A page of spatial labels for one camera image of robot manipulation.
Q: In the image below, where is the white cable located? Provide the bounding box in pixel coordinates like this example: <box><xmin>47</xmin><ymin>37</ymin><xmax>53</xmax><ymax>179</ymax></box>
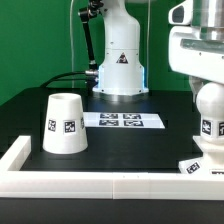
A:
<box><xmin>68</xmin><ymin>0</ymin><xmax>76</xmax><ymax>89</ymax></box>

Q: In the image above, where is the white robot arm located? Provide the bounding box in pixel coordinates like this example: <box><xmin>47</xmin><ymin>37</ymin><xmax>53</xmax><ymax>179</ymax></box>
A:
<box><xmin>93</xmin><ymin>0</ymin><xmax>224</xmax><ymax>101</ymax></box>

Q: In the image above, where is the black cable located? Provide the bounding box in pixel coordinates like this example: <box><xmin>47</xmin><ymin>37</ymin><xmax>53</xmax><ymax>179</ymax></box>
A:
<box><xmin>40</xmin><ymin>69</ymin><xmax>100</xmax><ymax>89</ymax></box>

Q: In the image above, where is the white lamp bulb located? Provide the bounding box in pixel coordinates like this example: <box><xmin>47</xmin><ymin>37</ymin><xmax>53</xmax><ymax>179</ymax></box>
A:
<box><xmin>196</xmin><ymin>82</ymin><xmax>224</xmax><ymax>144</ymax></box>

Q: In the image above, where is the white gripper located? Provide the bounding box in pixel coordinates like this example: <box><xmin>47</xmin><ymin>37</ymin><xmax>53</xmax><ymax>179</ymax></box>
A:
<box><xmin>168</xmin><ymin>0</ymin><xmax>224</xmax><ymax>99</ymax></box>

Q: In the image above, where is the white frame wall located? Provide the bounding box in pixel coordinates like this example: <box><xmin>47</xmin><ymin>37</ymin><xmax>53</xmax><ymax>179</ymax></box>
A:
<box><xmin>0</xmin><ymin>136</ymin><xmax>224</xmax><ymax>200</ymax></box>

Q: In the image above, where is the white lamp shade cone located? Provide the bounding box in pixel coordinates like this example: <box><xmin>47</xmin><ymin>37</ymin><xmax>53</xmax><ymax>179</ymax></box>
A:
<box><xmin>43</xmin><ymin>93</ymin><xmax>88</xmax><ymax>154</ymax></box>

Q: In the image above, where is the white marker sheet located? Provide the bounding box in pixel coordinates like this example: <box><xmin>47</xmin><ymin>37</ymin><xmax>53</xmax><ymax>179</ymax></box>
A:
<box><xmin>84</xmin><ymin>112</ymin><xmax>165</xmax><ymax>129</ymax></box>

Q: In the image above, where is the white lamp base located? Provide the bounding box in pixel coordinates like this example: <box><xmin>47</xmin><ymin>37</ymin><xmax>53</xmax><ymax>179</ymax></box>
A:
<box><xmin>178</xmin><ymin>136</ymin><xmax>224</xmax><ymax>175</ymax></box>

